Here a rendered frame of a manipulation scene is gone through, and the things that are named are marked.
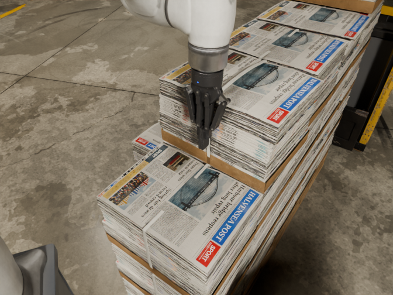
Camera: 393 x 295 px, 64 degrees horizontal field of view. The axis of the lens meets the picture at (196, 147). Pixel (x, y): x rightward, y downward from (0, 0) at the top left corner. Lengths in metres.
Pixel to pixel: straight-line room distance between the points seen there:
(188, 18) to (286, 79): 0.37
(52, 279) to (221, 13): 0.55
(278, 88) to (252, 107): 0.12
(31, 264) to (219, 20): 0.54
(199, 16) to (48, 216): 1.62
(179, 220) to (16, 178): 1.67
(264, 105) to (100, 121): 1.97
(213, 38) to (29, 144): 2.08
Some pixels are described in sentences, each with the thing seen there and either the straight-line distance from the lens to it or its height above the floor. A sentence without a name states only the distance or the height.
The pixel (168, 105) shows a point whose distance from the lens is 0.93.
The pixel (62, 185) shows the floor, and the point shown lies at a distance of 2.18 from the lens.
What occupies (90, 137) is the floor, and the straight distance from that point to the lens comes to 2.48.
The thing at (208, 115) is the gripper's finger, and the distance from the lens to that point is 0.79.
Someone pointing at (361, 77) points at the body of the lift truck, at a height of 0.48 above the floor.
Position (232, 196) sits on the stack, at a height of 0.83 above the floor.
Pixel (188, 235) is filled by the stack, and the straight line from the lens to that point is 0.80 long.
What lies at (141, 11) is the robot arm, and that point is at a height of 1.27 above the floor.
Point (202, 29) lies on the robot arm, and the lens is 0.66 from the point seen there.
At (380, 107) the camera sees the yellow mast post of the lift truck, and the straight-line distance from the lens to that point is 2.27.
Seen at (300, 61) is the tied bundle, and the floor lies 1.06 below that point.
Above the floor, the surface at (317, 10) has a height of 1.07.
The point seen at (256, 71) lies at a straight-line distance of 0.95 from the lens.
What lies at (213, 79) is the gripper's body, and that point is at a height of 1.14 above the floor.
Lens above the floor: 1.50
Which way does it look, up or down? 41 degrees down
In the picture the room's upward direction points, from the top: straight up
